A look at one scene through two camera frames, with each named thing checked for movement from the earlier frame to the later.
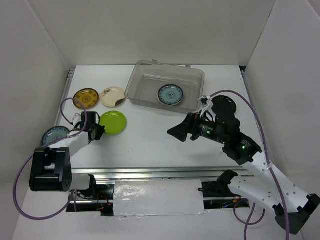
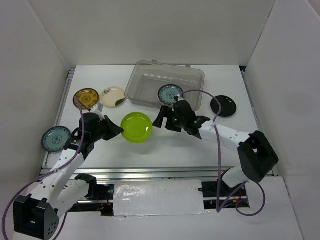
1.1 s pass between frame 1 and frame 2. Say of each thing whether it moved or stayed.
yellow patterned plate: stayed
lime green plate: moved
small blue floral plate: stayed
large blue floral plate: stayed
